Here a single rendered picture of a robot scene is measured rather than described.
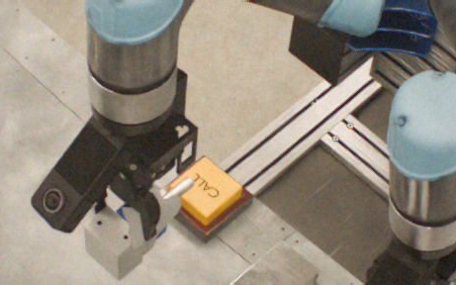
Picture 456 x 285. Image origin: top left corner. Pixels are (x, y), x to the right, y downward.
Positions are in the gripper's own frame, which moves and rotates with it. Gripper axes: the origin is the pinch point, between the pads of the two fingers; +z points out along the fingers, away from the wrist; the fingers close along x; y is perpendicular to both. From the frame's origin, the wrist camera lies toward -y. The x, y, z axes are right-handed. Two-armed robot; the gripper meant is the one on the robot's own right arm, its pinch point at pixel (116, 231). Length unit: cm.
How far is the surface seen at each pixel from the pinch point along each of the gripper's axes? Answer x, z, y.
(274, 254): -10.9, 6.0, 12.3
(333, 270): -14.6, 15.0, 20.2
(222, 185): 1.2, 11.3, 17.7
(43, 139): 22.9, 15.0, 8.5
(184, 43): 69, 95, 85
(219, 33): 65, 95, 93
